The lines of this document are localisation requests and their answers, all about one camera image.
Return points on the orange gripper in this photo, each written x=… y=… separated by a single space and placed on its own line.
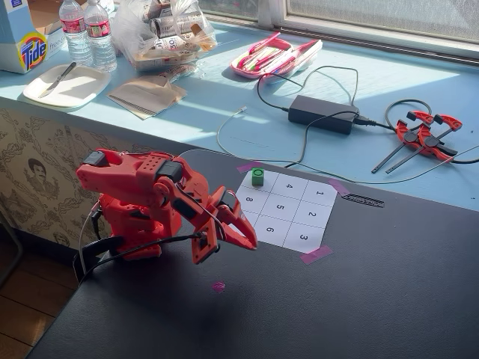
x=233 y=220

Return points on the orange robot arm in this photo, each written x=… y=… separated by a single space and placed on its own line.
x=142 y=168

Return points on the white numbered grid sheet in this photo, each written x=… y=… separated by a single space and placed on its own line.
x=295 y=209

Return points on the pink tape strip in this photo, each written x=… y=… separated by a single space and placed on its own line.
x=250 y=167
x=339 y=187
x=316 y=254

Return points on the light blue window sill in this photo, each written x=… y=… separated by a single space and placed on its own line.
x=262 y=125

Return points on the black perforated strip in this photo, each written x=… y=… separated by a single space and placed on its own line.
x=363 y=201

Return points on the black power adapter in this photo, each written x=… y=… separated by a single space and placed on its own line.
x=323 y=114

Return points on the black table clamp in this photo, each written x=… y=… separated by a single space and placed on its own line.
x=97 y=250

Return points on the brown paper napkin stack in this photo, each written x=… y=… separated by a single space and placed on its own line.
x=146 y=95

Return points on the pink white pen case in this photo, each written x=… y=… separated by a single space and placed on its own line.
x=262 y=61

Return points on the orange black bar clamp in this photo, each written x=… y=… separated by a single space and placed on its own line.
x=449 y=121
x=401 y=131

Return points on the printed paper food tray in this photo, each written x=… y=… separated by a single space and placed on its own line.
x=161 y=60

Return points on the white foam plate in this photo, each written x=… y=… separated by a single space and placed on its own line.
x=84 y=84

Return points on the water bottle red green label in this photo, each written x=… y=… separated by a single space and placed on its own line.
x=101 y=45

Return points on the clear plastic trash bag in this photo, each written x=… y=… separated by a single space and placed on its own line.
x=131 y=22

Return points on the white framed window screen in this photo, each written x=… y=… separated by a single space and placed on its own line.
x=374 y=11

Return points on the Tide detergent cardboard box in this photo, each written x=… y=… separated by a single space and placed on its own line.
x=33 y=52

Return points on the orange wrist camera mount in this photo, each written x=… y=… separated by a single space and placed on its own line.
x=204 y=247

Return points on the window frame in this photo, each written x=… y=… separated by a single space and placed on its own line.
x=374 y=44

